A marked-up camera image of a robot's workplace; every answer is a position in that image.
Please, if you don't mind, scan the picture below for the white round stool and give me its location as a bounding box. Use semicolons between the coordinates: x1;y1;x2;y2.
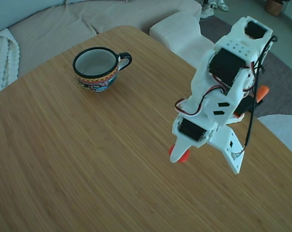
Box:
256;113;292;161

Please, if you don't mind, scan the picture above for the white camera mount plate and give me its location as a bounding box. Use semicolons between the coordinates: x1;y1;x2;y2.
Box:
207;125;246;174

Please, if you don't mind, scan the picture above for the orange and black clamp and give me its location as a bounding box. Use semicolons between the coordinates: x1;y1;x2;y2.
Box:
234;86;270;119

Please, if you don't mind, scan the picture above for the wicker basket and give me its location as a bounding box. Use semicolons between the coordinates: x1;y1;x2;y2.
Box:
265;0;289;17

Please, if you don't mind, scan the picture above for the red bottle cap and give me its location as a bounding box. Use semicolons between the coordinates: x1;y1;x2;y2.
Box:
168;144;191;164

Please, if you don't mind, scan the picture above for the white sneaker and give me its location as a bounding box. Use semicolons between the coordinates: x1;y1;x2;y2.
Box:
200;0;215;19
214;0;229;12

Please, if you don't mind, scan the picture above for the black camera cable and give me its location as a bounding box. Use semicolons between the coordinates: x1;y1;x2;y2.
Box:
243;35;278;152

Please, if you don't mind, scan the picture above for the grey rug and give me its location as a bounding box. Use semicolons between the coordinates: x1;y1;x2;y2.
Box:
198;15;292;119

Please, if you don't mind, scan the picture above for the beige sofa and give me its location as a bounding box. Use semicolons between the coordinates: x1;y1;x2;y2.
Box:
0;0;202;79

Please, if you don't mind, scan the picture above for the patterned ceramic cup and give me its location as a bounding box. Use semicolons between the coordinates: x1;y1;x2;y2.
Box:
72;47;133;94

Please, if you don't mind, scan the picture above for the white knitted blanket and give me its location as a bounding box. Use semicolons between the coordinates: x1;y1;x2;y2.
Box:
0;28;21;97

